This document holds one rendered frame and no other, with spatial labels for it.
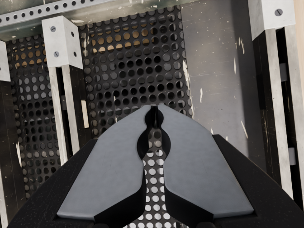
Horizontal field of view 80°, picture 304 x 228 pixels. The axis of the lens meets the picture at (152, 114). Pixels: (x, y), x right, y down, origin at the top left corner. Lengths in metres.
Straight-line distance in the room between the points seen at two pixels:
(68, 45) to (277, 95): 0.52
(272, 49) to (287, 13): 0.08
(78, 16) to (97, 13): 0.05
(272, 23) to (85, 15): 0.45
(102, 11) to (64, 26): 0.11
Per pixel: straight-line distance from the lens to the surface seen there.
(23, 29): 0.68
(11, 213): 0.73
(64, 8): 0.60
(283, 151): 0.50
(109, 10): 0.56
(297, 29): 0.59
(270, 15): 0.51
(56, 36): 0.57
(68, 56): 0.54
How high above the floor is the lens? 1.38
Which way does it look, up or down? 31 degrees down
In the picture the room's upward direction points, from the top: 179 degrees clockwise
